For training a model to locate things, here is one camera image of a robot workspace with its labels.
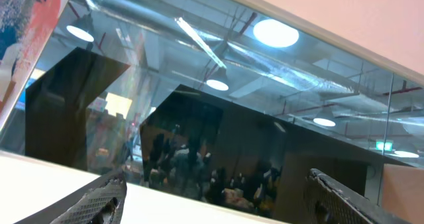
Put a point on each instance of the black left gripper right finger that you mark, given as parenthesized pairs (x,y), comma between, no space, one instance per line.
(328,201)

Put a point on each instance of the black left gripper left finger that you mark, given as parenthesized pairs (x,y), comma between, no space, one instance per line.
(98,202)

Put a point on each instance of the green exit sign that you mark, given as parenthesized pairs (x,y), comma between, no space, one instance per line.
(384,145)

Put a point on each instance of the round ceiling lamp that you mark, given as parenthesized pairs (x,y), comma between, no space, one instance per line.
(275,34)
(217,84)
(324,122)
(80,33)

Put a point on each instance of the long fluorescent tube light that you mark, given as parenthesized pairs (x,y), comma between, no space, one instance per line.
(199,41)

